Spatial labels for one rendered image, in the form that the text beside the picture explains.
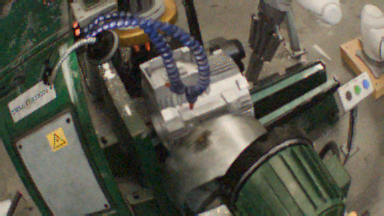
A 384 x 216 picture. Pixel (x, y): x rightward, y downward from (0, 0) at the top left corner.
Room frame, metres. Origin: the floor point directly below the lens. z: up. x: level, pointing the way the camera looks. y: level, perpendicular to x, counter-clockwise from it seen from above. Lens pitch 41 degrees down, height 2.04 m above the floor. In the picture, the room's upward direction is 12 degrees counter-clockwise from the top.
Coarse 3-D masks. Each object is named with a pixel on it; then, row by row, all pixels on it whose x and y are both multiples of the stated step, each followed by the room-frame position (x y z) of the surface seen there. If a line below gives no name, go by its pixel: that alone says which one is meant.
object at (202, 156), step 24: (216, 120) 0.94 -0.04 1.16; (240, 120) 0.94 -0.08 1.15; (192, 144) 0.90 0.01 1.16; (216, 144) 0.88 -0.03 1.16; (240, 144) 0.87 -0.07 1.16; (168, 168) 0.89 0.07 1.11; (192, 168) 0.85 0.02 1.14; (216, 168) 0.82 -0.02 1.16; (168, 192) 0.87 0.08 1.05; (192, 192) 0.80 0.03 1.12; (216, 192) 0.77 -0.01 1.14
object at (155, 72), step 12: (156, 60) 1.20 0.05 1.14; (180, 60) 1.21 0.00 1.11; (192, 60) 1.20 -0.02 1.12; (144, 72) 1.16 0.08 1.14; (156, 72) 1.18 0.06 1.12; (180, 72) 1.15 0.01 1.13; (192, 72) 1.12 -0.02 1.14; (144, 84) 1.18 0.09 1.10; (192, 84) 1.11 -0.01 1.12; (156, 96) 1.09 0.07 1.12; (168, 96) 1.10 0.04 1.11; (180, 96) 1.11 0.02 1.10
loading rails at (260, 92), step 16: (304, 64) 1.34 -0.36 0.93; (320, 64) 1.35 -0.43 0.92; (272, 80) 1.30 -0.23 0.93; (288, 80) 1.30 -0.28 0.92; (304, 80) 1.30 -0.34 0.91; (320, 80) 1.32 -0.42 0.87; (336, 80) 1.24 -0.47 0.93; (256, 96) 1.26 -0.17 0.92; (272, 96) 1.26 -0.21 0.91; (288, 96) 1.28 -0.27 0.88; (304, 96) 1.22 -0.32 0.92; (320, 96) 1.20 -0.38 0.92; (256, 112) 1.24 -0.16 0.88; (272, 112) 1.26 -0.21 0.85; (288, 112) 1.16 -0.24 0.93; (304, 112) 1.18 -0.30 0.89; (320, 112) 1.20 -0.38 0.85; (336, 112) 1.22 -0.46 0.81; (272, 128) 1.14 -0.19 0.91; (304, 128) 1.18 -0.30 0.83; (160, 144) 1.17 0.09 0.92; (160, 160) 1.16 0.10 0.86
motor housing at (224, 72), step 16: (224, 64) 1.18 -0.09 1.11; (224, 80) 1.15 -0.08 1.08; (144, 96) 1.21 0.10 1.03; (208, 96) 1.12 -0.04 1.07; (240, 96) 1.12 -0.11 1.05; (176, 112) 1.09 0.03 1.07; (208, 112) 1.08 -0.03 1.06; (224, 112) 1.09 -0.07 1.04; (240, 112) 1.10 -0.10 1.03; (160, 128) 1.18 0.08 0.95; (176, 128) 1.06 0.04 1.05
